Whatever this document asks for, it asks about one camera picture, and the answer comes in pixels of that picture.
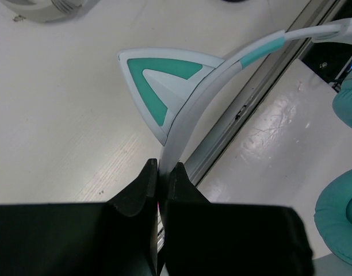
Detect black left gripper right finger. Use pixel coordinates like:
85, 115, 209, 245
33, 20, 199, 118
164, 163, 313, 275

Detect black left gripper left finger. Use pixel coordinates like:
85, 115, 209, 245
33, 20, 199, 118
0, 159, 158, 275

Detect teal white cat-ear headphones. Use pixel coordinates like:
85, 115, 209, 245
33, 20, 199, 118
118, 18, 352, 259

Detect white grey gaming headset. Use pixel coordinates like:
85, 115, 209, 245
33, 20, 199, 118
0, 0, 87, 23

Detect aluminium table edge rail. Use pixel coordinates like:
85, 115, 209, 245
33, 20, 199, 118
155, 0, 351, 248

